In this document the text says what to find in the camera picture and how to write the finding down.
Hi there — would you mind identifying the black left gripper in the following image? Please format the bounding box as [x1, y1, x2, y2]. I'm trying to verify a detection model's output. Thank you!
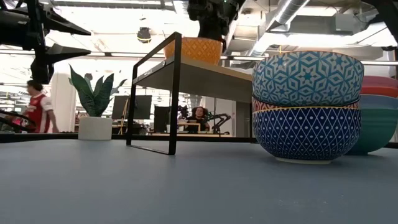
[0, 0, 92, 85]

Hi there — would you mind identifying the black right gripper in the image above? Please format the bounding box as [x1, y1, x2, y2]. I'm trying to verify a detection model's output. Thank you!
[187, 0, 246, 53]

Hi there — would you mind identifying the orange patterned bowl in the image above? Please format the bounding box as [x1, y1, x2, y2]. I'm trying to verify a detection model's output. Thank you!
[164, 37, 224, 65]

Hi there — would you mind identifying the red wavy patterned bowl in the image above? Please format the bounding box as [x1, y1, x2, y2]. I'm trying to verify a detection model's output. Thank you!
[252, 95, 361, 113]

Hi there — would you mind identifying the light blue star patterned bowl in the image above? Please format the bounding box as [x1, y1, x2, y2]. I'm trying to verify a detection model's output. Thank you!
[252, 50, 365, 108]

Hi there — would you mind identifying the dark blue diamond patterned bowl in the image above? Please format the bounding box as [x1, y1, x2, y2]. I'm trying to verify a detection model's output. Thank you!
[252, 106, 363, 165]

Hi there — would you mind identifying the plain red pink bowl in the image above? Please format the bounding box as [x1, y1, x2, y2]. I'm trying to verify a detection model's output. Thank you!
[359, 75, 398, 99]

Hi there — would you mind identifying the person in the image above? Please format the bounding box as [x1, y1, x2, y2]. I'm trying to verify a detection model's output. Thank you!
[24, 80, 60, 134]
[185, 106, 211, 132]

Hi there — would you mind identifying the snake plant in white pot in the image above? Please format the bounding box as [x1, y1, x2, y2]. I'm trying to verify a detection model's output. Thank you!
[68, 64, 128, 141]

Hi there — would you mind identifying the black computer monitor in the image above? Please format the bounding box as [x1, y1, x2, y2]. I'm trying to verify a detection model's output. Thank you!
[111, 95, 153, 121]
[154, 105, 172, 133]

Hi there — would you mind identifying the wooden background desk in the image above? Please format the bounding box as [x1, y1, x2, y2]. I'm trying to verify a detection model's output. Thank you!
[149, 132, 233, 138]

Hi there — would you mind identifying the plain teal bowl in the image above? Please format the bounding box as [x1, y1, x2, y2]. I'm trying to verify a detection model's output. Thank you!
[345, 107, 398, 156]

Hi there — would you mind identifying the wooden shelf with black frame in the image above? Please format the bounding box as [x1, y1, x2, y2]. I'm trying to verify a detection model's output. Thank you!
[126, 30, 254, 156]

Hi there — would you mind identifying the silver ventilation duct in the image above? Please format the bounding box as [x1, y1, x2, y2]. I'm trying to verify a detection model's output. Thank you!
[247, 0, 312, 58]

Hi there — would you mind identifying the black ceiling dome camera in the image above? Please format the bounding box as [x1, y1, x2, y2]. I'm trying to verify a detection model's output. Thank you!
[136, 27, 152, 44]

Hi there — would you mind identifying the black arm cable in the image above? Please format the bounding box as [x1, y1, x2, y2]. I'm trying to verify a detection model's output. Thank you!
[0, 109, 37, 132]

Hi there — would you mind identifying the black aluminium rig frame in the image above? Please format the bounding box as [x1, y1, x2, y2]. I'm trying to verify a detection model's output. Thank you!
[0, 133, 398, 149]

